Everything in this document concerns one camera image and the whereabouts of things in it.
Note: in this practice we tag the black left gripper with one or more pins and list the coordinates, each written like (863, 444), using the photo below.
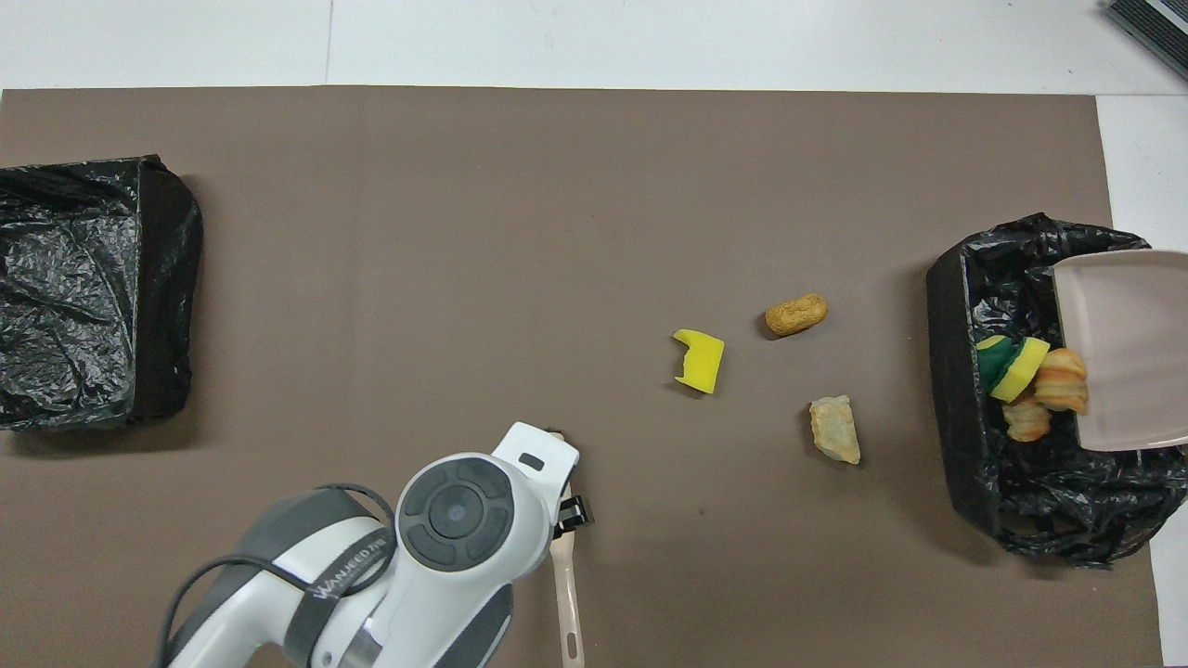
(571, 515)

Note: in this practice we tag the beige hand brush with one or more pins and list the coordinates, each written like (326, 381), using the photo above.
(566, 594)

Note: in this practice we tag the pale bread chunk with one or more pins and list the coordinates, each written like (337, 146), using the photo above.
(835, 430)

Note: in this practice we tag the brown bread roll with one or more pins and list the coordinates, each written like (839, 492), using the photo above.
(796, 315)

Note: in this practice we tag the pale flaky pastry piece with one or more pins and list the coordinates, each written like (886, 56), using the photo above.
(1026, 420)

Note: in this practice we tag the toy croissant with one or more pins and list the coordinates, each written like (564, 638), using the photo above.
(1061, 380)

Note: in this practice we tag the beige plastic dustpan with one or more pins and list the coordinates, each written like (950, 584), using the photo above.
(1128, 353)

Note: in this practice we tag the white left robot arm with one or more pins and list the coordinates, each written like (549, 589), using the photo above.
(436, 594)

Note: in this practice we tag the black bag-lined bin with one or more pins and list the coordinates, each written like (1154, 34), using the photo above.
(1049, 501)
(74, 297)

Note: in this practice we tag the brown table mat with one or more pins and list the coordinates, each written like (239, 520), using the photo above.
(464, 232)

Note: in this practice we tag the dark ribbed object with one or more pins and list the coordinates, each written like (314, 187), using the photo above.
(1155, 23)

